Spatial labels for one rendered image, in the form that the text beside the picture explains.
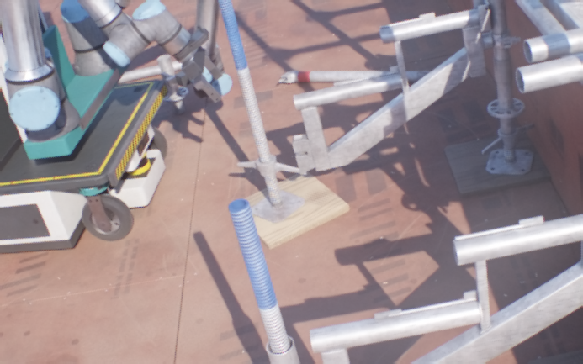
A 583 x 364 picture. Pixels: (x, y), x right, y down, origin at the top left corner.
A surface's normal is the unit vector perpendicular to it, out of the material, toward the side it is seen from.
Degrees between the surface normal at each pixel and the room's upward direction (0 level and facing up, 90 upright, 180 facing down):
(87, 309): 0
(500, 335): 90
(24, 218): 90
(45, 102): 95
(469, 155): 0
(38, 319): 0
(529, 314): 90
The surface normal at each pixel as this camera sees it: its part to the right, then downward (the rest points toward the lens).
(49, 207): -0.14, 0.55
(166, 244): -0.20, -0.83
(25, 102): 0.28, 0.54
